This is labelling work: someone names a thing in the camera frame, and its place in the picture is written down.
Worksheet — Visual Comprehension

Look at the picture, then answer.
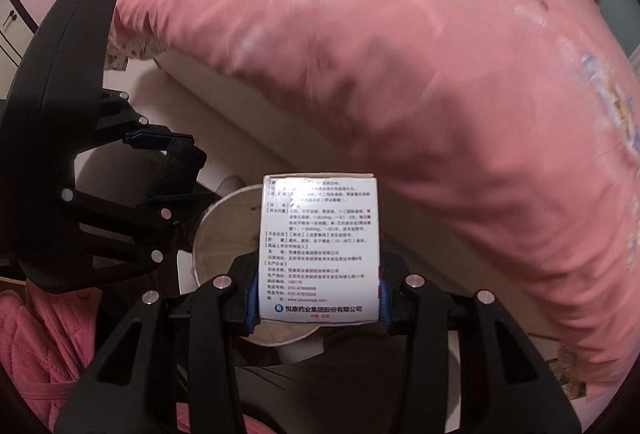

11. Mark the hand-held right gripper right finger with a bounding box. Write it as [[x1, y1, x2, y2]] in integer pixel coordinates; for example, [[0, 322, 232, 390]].
[[379, 254, 583, 434]]

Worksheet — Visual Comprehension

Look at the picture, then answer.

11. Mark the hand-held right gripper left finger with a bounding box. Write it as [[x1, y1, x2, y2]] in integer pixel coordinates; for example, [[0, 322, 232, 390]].
[[55, 254, 259, 434]]

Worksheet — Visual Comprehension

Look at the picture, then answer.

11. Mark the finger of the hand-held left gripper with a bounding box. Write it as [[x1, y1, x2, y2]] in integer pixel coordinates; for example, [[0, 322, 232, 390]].
[[30, 184, 221, 292], [75, 89, 196, 155]]

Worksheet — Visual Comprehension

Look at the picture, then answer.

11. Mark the white bin with plastic liner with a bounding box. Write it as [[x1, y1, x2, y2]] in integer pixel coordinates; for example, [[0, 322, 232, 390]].
[[190, 184, 326, 347]]

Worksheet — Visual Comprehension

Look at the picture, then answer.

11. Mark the long white medicine box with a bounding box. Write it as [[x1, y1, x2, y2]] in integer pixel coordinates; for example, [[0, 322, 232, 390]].
[[258, 172, 382, 326]]

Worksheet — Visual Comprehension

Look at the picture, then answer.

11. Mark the printed bed sheet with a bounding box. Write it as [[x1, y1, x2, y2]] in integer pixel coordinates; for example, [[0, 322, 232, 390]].
[[105, 29, 591, 402]]

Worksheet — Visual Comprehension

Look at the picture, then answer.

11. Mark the cream wardrobe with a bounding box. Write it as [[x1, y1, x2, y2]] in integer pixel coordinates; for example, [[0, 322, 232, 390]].
[[0, 0, 38, 75]]

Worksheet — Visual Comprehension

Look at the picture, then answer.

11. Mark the pink quilted robe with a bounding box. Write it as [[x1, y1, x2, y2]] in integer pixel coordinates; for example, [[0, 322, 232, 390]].
[[0, 281, 271, 434]]

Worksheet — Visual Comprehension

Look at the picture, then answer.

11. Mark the pink floral blanket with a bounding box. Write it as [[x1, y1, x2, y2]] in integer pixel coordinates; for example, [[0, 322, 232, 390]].
[[102, 0, 640, 390]]

